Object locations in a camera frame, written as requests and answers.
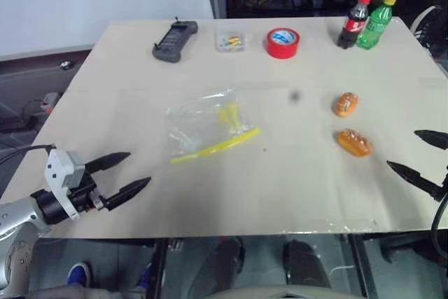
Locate red tape roll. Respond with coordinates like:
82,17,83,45
266,27,301,60

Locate green bottle yellow cap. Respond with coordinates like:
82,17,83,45
355,0,398,50

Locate long orange bread roll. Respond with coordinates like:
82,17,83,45
337,128,373,158

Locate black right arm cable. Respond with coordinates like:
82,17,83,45
430,162,448,272

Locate clear zip bag yellow seal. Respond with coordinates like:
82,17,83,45
164,85,262,165

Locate round orange bread roll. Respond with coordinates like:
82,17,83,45
332,92,361,117

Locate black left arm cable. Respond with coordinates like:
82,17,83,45
0,144,57,170

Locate blue shoe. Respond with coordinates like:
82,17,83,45
66,261,92,288

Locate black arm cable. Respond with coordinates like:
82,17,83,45
430,162,448,272
0,144,57,170

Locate grey handheld controller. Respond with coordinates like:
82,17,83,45
151,16,199,64

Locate red grey device on floor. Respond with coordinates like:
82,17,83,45
40,91,60,114

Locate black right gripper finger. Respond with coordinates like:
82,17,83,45
386,160,446,203
414,130,448,151

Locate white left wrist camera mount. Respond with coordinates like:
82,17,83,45
43,148,85,221

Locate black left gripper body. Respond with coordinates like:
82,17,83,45
68,165,106,214

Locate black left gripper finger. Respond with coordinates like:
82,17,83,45
83,152,132,175
97,176,152,212

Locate black white sneaker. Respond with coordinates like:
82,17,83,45
409,6,446,51

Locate cola bottle red cap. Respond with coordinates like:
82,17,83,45
337,0,372,50

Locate clear plastic box small parts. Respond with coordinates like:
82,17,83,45
213,25,255,53

